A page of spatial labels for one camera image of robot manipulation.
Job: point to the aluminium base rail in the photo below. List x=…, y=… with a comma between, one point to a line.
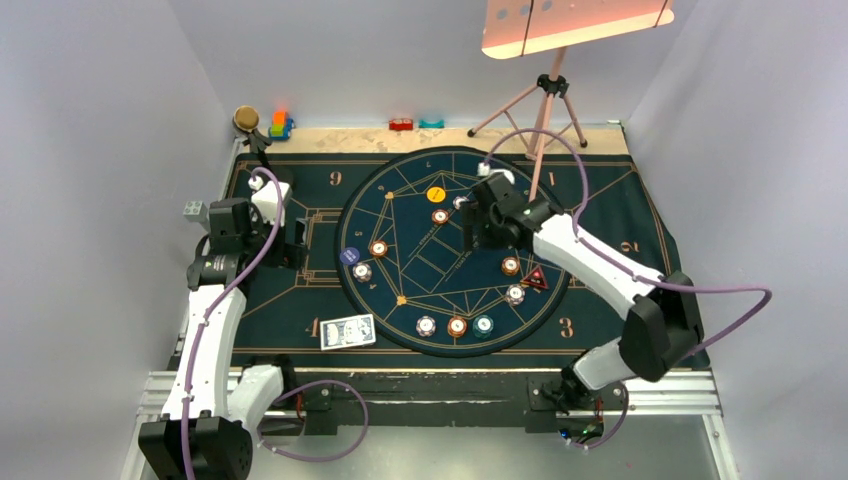
x=436, y=397

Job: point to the orange poker chip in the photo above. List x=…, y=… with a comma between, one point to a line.
x=440, y=216
x=378, y=249
x=510, y=266

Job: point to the red triangular all-in marker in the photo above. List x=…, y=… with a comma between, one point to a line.
x=536, y=279

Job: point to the red toy block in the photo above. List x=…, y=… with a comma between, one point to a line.
x=402, y=124

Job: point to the purple round blind button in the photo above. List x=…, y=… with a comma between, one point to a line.
x=349, y=256

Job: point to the orange green blue block stack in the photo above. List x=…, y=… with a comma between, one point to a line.
x=281, y=127

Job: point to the pink tripod stand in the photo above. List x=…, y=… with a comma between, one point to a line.
x=554, y=86

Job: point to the grey lego brick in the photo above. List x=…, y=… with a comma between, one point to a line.
x=196, y=212

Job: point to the yellow round dealer button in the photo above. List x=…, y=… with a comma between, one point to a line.
x=436, y=194

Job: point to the blue playing card deck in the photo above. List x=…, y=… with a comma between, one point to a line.
x=348, y=332

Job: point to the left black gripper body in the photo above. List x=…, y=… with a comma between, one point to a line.
x=286, y=254

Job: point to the teal toy block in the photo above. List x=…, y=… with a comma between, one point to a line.
x=431, y=123

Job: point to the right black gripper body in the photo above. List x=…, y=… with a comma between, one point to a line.
x=487, y=232

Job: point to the pink light panel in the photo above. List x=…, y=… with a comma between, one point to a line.
x=525, y=27

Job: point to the pink white chip stack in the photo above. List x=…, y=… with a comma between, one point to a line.
x=426, y=326

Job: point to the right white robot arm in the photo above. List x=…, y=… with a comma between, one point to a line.
x=662, y=323

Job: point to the teal chip stack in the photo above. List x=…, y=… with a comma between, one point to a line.
x=482, y=326

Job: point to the orange chip stack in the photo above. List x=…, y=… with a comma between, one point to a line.
x=457, y=327

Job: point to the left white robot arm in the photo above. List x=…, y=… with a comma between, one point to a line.
x=205, y=429

